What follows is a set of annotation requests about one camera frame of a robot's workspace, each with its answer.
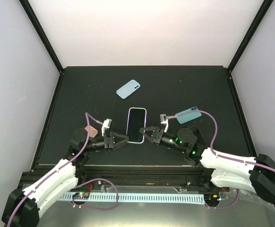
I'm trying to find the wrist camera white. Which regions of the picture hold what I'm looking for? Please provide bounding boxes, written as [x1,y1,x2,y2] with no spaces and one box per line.
[101,118,112,136]
[160,114,169,132]

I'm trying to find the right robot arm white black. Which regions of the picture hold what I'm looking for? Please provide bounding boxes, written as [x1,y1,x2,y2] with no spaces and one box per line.
[139,126,275,205]

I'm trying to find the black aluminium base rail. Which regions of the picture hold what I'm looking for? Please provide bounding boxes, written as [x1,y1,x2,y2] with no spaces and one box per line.
[21,165,223,192]

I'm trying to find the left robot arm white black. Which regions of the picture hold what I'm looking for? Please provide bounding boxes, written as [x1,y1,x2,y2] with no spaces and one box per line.
[1,128,129,227]

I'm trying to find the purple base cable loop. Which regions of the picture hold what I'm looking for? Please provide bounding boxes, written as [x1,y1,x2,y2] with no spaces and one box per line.
[71,177,120,210]
[205,188,240,210]

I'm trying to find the lilac phone case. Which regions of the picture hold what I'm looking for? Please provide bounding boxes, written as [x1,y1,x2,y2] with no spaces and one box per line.
[126,107,147,144]

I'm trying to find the light blue slotted cable duct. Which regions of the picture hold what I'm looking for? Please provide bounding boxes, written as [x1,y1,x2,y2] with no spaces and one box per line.
[58,192,205,205]

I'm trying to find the red phone case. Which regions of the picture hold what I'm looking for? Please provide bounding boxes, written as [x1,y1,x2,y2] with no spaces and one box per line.
[191,126,208,148]

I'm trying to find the left purple base cable loop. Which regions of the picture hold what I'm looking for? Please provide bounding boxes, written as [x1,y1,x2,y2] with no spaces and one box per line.
[71,177,120,210]

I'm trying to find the left small circuit board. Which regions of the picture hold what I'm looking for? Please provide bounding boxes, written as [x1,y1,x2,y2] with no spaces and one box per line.
[73,192,89,200]

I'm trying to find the black frame post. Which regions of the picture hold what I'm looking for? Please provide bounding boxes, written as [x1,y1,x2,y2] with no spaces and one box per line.
[19,0,64,73]
[227,0,274,73]

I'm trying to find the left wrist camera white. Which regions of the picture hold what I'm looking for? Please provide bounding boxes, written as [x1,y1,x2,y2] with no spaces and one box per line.
[101,118,112,136]

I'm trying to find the teal phone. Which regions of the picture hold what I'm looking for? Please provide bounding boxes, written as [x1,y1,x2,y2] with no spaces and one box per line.
[176,106,202,124]

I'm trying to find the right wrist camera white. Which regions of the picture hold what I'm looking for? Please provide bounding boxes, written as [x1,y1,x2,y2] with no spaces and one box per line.
[160,114,169,132]

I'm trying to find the left black frame post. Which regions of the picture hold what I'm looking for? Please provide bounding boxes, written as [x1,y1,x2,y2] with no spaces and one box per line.
[19,0,64,73]

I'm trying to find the right purple base cable loop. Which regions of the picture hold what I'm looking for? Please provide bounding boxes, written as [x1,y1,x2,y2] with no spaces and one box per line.
[205,188,240,210]

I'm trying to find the right small circuit board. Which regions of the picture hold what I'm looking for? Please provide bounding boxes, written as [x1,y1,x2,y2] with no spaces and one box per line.
[208,194,225,201]

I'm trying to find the right black frame post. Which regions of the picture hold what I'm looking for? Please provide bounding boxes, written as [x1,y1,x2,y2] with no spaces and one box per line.
[227,0,274,73]

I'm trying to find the black phone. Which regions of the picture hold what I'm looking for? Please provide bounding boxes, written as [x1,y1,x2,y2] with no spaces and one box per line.
[127,108,146,143]

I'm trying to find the pink phone case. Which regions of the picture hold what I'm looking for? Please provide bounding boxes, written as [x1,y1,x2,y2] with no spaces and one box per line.
[85,126,98,138]

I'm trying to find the small circuit board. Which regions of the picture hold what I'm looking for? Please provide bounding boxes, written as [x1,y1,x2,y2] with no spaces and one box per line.
[208,194,225,201]
[73,192,89,200]

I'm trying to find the light blue phone case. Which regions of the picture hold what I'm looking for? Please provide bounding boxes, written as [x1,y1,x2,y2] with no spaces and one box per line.
[116,79,141,99]

